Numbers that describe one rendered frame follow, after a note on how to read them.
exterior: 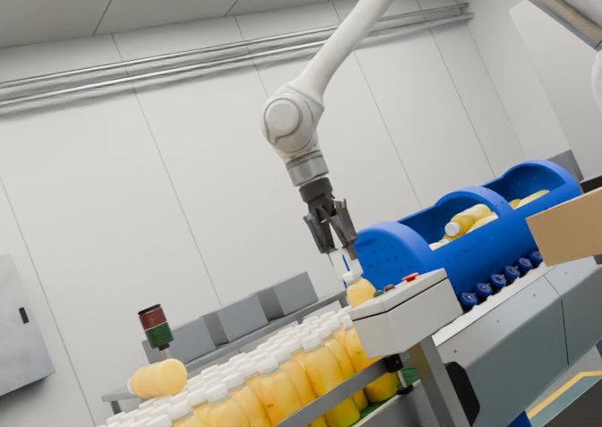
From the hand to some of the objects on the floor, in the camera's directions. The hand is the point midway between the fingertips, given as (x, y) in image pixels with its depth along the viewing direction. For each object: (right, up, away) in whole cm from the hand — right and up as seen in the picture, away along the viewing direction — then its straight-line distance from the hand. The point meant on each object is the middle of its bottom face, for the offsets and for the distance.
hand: (346, 263), depth 153 cm
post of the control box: (+51, -104, -29) cm, 119 cm away
